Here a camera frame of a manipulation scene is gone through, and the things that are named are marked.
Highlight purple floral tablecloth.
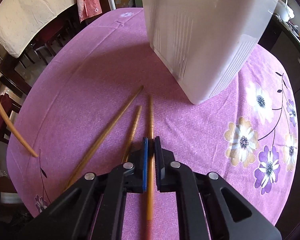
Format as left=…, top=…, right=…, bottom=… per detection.
left=7, top=8, right=298, bottom=239

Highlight dark wooden chair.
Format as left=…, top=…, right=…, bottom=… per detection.
left=29, top=15, right=80, bottom=66

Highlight white plastic utensil holder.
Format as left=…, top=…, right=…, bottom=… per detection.
left=142, top=0, right=278, bottom=105

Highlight black cabinets under sink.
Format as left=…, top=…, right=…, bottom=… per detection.
left=258, top=15, right=300, bottom=95

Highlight white hanging cloth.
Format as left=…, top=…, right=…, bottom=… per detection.
left=0, top=0, right=76, bottom=58

